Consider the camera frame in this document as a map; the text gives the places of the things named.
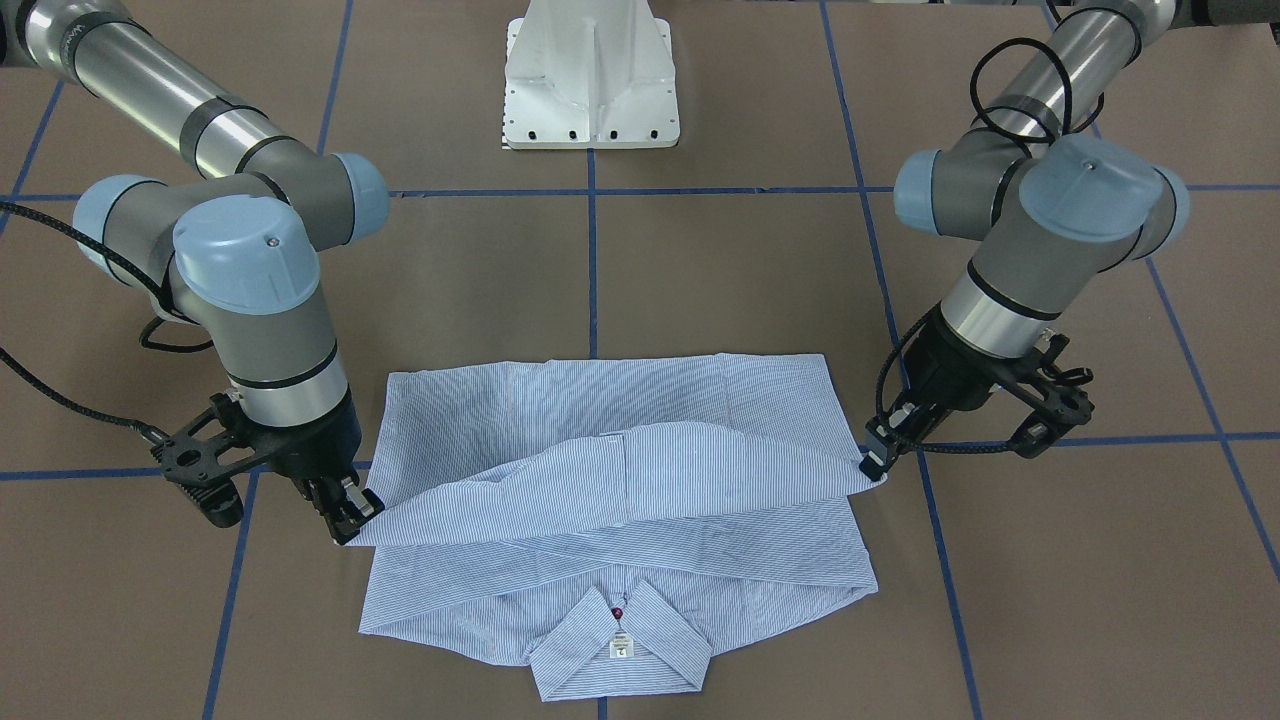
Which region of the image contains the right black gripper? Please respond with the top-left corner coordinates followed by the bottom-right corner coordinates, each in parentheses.
top-left (236, 391), bottom-right (385, 546)

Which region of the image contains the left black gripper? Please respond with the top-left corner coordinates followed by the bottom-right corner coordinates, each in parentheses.
top-left (861, 305), bottom-right (1044, 483)

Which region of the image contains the light blue striped shirt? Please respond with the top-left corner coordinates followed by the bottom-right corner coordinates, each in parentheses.
top-left (356, 354), bottom-right (878, 702)

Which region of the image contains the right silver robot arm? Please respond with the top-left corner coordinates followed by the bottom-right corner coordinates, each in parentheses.
top-left (3, 1), bottom-right (389, 544)

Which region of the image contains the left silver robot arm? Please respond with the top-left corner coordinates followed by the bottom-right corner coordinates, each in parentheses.
top-left (860, 1), bottom-right (1277, 480)

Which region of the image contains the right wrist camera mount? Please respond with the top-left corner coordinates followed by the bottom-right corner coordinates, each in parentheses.
top-left (140, 393), bottom-right (268, 528)

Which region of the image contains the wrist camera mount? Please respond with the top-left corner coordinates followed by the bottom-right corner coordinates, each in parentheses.
top-left (140, 393), bottom-right (268, 528)
top-left (1005, 329), bottom-right (1094, 459)

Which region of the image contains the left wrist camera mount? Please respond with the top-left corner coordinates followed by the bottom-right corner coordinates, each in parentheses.
top-left (1005, 329), bottom-right (1094, 459)

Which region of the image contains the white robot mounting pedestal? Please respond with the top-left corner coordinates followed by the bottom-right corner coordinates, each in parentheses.
top-left (502, 1), bottom-right (681, 151)

